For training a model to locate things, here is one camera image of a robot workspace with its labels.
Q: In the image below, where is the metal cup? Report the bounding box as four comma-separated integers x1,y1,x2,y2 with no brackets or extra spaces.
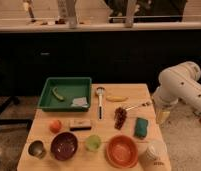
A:
28,140,46,158

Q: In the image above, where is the white paper cup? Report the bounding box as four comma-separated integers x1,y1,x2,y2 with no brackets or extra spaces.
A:
145,140,167,161

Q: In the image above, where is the green pickle in tray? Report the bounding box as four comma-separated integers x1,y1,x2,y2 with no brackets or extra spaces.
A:
52,87,65,101

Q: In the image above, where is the bunch of dark grapes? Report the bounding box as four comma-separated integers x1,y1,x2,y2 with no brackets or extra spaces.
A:
114,107,127,130

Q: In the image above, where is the teal sponge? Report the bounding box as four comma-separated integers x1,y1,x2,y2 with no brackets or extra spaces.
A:
134,118,148,139

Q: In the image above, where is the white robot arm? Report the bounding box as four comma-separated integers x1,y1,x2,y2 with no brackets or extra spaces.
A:
152,61,201,124

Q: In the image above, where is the light green cup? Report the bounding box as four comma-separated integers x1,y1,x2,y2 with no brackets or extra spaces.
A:
85,135,101,152

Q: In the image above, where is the purple bowl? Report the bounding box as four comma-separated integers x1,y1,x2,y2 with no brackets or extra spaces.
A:
50,132,78,161

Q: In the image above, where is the brown rectangular block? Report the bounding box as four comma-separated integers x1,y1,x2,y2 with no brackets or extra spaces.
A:
69,119,92,131

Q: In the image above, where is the orange fruit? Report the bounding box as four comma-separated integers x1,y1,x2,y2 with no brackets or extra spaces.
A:
49,120,62,133

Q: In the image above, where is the orange bowl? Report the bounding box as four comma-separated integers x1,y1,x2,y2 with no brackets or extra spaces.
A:
105,135,138,169

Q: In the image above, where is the folded grey cloth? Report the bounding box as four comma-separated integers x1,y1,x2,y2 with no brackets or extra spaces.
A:
71,97,88,108

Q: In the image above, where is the green plastic tray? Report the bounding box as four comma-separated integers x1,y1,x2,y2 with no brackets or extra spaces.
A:
38,77,92,112

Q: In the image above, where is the yellow banana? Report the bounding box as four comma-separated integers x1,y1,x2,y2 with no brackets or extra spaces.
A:
106,95,128,102

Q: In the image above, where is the metal fork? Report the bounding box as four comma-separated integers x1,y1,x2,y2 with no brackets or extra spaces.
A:
125,102,152,111

